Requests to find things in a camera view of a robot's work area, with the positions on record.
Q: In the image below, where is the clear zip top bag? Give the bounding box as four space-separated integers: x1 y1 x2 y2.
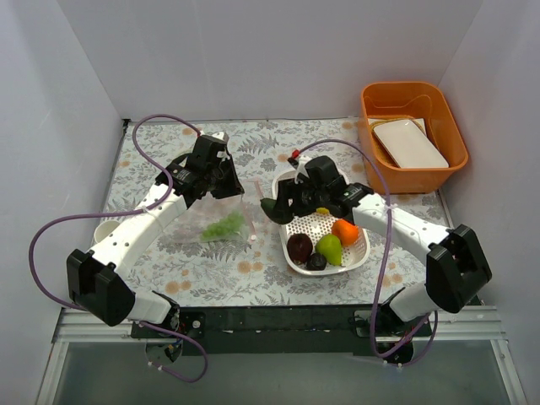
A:
164 179 262 244

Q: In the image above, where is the green grape bunch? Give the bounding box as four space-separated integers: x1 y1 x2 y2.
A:
200 211 246 242

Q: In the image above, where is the dark green avocado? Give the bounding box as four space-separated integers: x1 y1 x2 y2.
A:
260 197 276 222

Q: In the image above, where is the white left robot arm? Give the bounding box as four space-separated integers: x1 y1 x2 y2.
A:
67 132 244 338

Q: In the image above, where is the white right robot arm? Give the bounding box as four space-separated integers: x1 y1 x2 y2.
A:
261 156 492 336

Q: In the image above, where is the orange fruit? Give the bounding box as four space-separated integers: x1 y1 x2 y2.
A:
331 219 359 247

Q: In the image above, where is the dark red apple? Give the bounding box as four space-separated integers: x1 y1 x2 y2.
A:
286 233 313 264

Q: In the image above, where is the green pear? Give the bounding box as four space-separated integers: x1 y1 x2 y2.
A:
316 234 343 266

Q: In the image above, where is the dark purple plum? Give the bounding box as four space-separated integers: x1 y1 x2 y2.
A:
305 252 327 271

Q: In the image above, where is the white perforated plastic basket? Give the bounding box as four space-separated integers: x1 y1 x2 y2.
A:
272 168 371 277

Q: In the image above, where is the floral patterned table mat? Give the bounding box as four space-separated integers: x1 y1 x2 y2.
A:
127 118 425 306

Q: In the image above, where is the white rectangular plate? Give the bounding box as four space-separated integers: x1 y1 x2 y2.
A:
369 118 449 170

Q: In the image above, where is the white paper cup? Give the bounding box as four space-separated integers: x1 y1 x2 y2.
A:
94 219 120 245

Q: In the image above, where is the orange plastic tub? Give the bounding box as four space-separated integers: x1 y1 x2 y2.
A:
358 82 469 194

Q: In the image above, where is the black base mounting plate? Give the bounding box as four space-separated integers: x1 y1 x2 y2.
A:
130 303 434 358

